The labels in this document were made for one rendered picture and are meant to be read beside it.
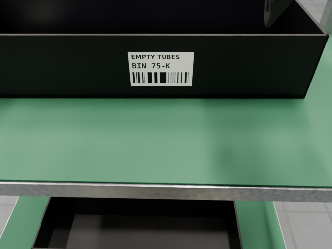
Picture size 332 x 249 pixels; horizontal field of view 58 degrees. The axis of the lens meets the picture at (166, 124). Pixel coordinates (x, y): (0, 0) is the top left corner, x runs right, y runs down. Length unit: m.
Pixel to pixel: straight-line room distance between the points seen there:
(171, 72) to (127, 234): 0.66
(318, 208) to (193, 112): 1.24
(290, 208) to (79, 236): 0.99
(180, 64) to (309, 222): 1.24
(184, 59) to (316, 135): 0.22
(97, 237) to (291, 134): 0.72
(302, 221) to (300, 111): 1.09
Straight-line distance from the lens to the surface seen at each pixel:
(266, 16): 0.35
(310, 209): 1.62
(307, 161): 0.44
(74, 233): 1.04
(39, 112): 0.51
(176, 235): 1.00
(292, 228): 1.53
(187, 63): 0.46
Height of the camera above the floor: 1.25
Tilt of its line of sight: 42 degrees down
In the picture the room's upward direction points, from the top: straight up
